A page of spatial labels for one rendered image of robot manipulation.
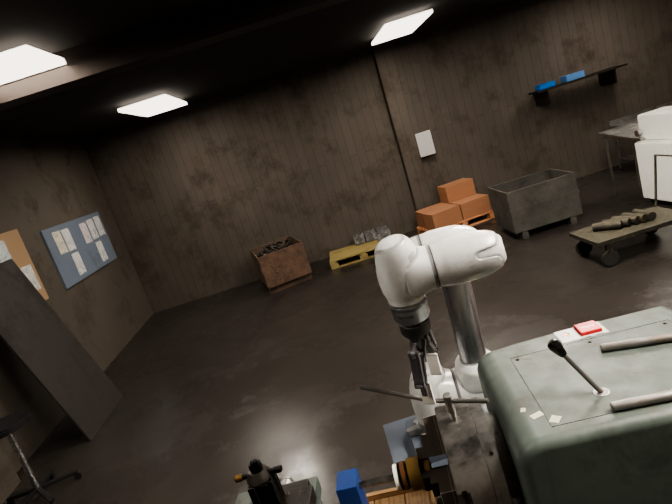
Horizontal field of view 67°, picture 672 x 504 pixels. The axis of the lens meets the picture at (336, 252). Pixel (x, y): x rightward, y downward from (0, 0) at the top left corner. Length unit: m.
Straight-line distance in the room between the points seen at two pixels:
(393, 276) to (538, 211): 5.93
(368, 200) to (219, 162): 2.59
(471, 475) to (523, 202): 5.72
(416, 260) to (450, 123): 7.95
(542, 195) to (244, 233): 4.79
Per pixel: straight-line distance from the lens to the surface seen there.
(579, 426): 1.32
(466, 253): 1.13
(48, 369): 5.60
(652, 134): 7.30
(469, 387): 2.02
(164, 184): 8.98
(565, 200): 7.12
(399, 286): 1.14
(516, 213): 6.89
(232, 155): 8.74
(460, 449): 1.39
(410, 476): 1.51
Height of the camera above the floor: 2.03
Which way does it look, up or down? 13 degrees down
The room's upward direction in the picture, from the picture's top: 18 degrees counter-clockwise
